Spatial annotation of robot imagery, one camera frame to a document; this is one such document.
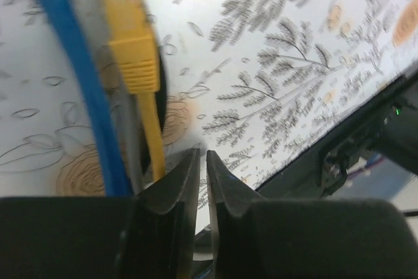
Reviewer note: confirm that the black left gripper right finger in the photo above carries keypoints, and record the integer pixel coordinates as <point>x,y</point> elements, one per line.
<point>256,237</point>

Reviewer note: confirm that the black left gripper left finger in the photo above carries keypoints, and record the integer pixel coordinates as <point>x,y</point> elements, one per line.
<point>149,235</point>

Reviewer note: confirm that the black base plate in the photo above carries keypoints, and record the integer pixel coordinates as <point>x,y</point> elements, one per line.
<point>299,178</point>

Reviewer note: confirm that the floral table mat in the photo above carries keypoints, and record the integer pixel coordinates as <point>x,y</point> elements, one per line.
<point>259,81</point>

